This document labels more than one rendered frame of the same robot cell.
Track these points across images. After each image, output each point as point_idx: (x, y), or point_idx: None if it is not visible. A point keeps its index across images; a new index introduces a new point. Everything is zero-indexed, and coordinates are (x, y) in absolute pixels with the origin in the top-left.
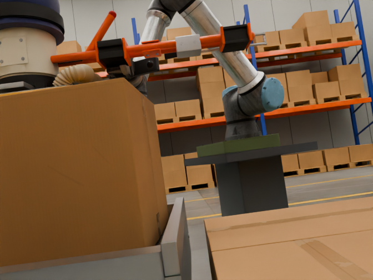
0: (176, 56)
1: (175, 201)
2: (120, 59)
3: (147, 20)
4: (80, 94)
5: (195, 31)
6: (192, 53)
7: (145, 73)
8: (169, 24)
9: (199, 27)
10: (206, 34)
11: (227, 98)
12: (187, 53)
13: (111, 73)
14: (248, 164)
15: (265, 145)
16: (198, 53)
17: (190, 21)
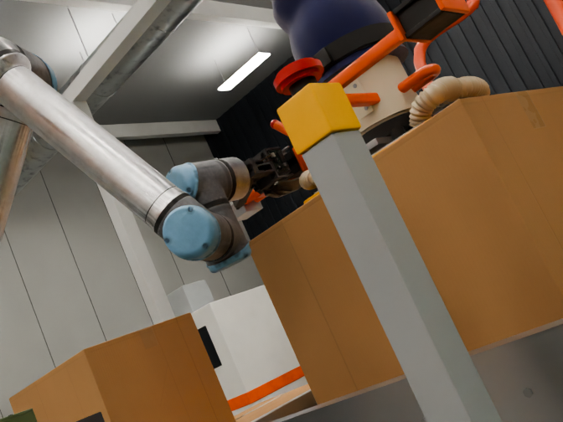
0: (240, 208)
1: (285, 404)
2: (296, 176)
3: (28, 69)
4: None
5: (14, 159)
6: (245, 217)
7: (245, 199)
8: (0, 104)
9: (23, 160)
10: (18, 178)
11: None
12: (251, 213)
13: (283, 174)
14: None
15: None
16: (240, 220)
17: (25, 140)
